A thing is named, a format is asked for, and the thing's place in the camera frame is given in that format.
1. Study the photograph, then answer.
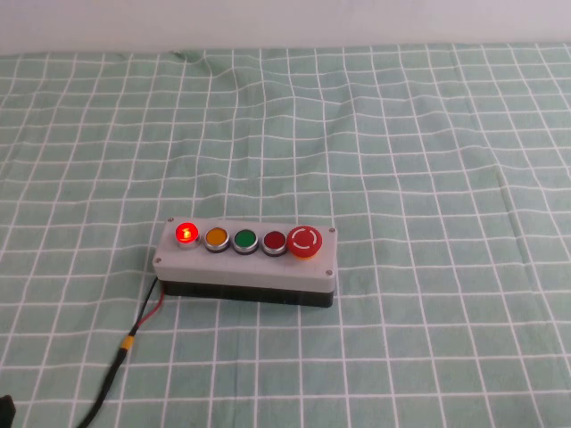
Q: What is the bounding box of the thin black wire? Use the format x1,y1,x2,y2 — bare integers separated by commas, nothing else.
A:
131,276,160,334

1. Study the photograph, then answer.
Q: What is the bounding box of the red mushroom emergency stop button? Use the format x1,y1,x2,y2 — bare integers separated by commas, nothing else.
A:
286,226,323,259

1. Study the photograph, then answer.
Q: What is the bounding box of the green push button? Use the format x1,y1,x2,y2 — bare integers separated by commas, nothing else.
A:
232,228,260,256

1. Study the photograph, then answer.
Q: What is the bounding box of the black sleeved cable yellow connector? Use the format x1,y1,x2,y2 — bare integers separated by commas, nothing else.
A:
73,333,135,428

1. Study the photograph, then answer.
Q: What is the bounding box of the lit red indicator button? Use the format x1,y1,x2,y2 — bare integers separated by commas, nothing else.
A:
175,220,200,251

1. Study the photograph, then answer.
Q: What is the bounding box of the yellow push button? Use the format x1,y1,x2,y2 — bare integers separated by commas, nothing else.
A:
203,226,230,253

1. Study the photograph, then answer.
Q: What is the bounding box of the thin red wire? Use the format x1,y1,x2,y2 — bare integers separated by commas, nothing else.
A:
136,294,165,329

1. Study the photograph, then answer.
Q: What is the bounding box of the grey black button switch box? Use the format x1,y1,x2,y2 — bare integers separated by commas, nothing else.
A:
151,217,336,309

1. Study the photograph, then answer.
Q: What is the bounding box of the dark red push button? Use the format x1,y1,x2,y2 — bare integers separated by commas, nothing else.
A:
261,230,288,258

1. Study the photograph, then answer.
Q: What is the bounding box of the green white checked tablecloth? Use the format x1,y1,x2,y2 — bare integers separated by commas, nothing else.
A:
0,42,571,428

